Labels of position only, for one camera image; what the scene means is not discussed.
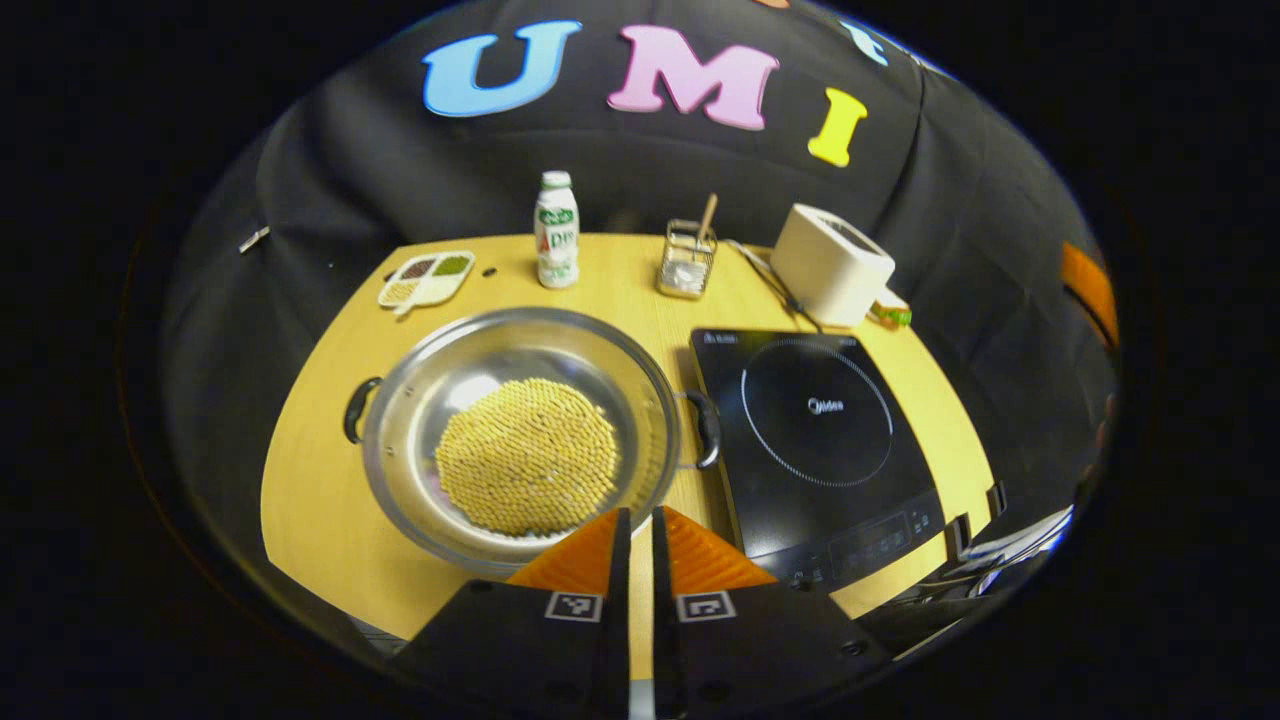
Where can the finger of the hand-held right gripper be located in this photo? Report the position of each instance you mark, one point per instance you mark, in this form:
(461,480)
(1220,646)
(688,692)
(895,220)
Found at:
(1090,290)

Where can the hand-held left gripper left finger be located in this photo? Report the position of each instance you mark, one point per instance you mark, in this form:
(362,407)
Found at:
(617,620)

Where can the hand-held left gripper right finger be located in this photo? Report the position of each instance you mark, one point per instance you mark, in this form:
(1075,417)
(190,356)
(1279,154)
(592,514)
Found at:
(664,640)

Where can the black induction cooktop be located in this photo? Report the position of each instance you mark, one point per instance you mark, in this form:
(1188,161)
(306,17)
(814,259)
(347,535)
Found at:
(830,470)

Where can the stainless steel pot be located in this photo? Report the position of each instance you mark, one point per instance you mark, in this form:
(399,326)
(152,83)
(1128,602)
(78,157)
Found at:
(470,355)

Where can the pile of soybeans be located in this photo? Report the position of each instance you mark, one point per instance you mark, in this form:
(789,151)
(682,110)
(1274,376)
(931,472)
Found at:
(528,455)

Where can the sandwich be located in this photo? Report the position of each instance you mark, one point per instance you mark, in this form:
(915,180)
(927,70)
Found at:
(890,312)

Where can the white toaster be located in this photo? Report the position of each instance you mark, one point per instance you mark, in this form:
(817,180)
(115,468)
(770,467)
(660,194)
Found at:
(825,270)

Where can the white divided bean tray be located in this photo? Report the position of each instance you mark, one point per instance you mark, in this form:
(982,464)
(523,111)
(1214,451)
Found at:
(428,280)

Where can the white drink bottle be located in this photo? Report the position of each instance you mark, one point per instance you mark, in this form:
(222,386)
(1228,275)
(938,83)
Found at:
(557,235)

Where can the wooden stick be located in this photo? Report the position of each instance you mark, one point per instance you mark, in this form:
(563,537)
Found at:
(706,220)

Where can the black backdrop cloth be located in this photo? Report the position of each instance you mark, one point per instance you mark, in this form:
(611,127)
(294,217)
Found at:
(620,170)

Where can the white clip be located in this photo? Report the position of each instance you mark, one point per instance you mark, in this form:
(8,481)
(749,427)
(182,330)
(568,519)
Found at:
(254,239)

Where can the shiny metal frame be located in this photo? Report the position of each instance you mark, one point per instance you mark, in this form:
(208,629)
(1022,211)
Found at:
(1020,550)

